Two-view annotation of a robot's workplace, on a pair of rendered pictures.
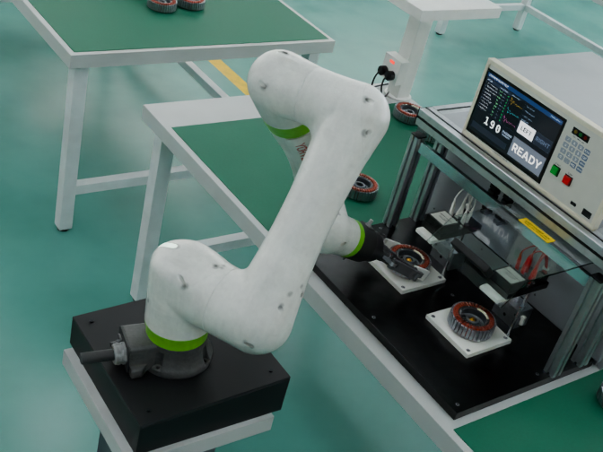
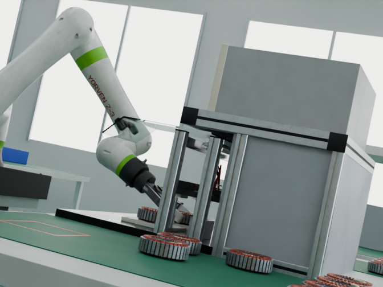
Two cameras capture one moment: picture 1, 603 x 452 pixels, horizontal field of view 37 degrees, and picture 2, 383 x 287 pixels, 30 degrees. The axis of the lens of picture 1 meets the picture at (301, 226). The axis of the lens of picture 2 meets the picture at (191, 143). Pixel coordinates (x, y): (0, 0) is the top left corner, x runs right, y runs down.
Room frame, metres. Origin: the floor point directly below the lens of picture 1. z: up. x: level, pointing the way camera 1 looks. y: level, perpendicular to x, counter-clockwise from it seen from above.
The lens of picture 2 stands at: (0.86, -2.38, 0.93)
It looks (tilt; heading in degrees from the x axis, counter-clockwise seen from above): 3 degrees up; 63
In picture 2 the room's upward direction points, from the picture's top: 12 degrees clockwise
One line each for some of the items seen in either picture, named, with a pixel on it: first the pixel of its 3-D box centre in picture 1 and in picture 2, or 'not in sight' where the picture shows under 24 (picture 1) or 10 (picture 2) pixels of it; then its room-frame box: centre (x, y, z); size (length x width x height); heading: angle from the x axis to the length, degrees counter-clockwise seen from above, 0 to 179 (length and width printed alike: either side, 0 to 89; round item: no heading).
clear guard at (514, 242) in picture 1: (518, 249); (170, 138); (1.74, -0.48, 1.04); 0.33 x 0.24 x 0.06; 133
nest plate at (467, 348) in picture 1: (468, 328); (154, 224); (1.76, -0.45, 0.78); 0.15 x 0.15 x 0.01; 43
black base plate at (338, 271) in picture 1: (438, 301); (172, 231); (1.86, -0.38, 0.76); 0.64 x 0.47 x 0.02; 43
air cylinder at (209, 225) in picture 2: (512, 308); (200, 228); (1.86, -0.56, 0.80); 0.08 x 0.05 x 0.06; 43
